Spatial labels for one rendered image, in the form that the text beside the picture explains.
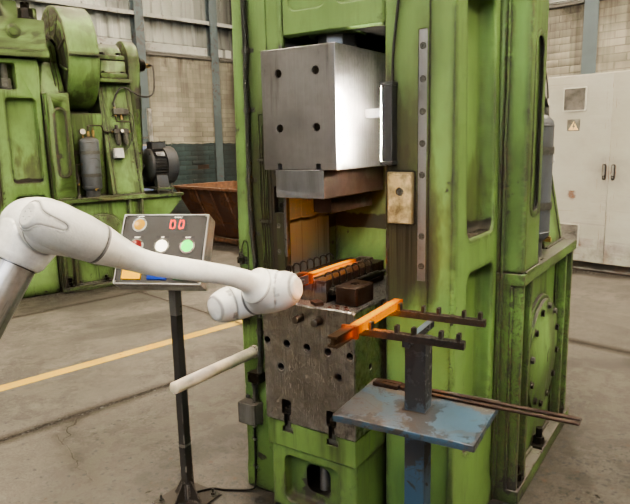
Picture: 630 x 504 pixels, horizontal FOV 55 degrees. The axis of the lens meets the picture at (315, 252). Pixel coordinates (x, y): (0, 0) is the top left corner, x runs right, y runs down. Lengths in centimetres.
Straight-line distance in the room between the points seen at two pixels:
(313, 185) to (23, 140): 484
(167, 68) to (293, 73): 905
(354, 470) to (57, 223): 129
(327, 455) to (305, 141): 108
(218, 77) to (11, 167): 591
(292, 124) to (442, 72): 51
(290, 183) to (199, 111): 931
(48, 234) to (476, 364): 165
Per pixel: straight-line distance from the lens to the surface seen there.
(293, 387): 220
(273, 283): 165
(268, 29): 236
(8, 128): 658
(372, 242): 250
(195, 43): 1162
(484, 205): 234
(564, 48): 805
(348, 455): 218
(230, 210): 867
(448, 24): 201
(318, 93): 203
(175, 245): 232
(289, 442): 231
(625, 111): 704
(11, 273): 162
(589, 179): 717
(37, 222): 147
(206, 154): 1141
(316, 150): 203
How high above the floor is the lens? 146
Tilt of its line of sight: 10 degrees down
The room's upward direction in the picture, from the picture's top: 1 degrees counter-clockwise
